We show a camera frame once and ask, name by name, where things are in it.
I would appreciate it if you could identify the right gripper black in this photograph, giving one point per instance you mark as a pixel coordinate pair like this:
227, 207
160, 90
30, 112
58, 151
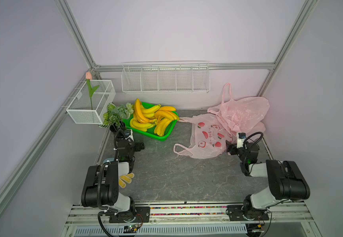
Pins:
232, 148

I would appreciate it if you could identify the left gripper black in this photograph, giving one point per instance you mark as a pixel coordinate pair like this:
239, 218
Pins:
119, 135

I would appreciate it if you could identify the printed pink plastic bag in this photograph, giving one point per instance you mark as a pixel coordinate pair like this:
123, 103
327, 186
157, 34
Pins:
208, 139

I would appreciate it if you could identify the yellow banana bunch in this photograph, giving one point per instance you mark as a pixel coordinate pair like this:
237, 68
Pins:
164, 115
143, 119

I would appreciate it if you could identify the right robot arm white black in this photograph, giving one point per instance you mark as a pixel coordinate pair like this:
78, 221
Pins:
285, 182

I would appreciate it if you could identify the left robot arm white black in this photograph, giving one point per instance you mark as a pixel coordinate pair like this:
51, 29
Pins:
101, 186

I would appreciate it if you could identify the yellow banana bunch in basket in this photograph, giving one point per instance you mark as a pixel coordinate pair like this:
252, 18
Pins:
143, 119

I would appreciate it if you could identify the plain pink plastic bag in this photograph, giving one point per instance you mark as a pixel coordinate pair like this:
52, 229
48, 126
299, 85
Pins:
242, 116

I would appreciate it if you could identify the black plant vase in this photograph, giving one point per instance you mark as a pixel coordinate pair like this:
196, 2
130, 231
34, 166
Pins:
114, 128

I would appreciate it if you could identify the yellow white work glove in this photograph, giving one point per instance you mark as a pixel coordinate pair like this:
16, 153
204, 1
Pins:
125, 179

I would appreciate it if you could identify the green potted plant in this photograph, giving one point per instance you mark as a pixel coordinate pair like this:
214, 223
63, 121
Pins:
116, 113

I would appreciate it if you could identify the pink artificial tulip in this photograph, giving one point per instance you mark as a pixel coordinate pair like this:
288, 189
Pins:
91, 89

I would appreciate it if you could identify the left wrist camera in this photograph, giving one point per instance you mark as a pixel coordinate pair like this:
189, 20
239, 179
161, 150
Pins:
128, 135

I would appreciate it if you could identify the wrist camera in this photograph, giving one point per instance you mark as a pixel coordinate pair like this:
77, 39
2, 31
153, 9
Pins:
241, 137
128, 135

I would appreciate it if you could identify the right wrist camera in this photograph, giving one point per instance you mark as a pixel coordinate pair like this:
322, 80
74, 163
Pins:
241, 137

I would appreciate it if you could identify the white wire basket left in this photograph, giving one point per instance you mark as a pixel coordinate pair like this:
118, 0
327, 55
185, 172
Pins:
79, 109

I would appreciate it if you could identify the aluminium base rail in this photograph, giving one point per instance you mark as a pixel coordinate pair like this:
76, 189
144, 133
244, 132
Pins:
196, 219

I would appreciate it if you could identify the white wire shelf back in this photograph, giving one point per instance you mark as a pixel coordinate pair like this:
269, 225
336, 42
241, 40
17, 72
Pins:
166, 77

